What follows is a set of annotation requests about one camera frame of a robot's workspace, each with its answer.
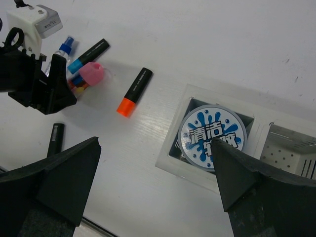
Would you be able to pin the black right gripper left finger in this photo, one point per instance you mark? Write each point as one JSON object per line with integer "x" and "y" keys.
{"x": 47, "y": 198}

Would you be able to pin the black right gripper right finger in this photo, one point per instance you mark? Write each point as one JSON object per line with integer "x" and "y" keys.
{"x": 262, "y": 200}

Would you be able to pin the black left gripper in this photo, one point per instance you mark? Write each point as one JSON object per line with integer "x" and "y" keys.
{"x": 21, "y": 77}

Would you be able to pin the pink cap clear tube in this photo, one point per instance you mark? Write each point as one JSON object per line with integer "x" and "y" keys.
{"x": 89, "y": 75}

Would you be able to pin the pink cap black highlighter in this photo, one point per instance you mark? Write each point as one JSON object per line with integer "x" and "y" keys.
{"x": 56, "y": 139}

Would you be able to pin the orange cap black highlighter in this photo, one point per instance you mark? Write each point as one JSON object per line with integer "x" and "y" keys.
{"x": 134, "y": 93}

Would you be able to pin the blue slime jar printed lid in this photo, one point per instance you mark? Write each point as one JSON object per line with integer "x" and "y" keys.
{"x": 201, "y": 126}

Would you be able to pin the clear spray bottle blue cap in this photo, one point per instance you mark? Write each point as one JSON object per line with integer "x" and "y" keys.
{"x": 66, "y": 50}

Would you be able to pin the blue cap black highlighter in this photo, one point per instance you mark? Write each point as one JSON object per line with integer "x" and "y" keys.
{"x": 90, "y": 55}

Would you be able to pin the white slotted organizer box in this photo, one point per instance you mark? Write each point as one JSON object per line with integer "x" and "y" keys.
{"x": 270, "y": 129}

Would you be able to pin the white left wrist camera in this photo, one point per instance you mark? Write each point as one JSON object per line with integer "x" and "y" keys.
{"x": 37, "y": 23}

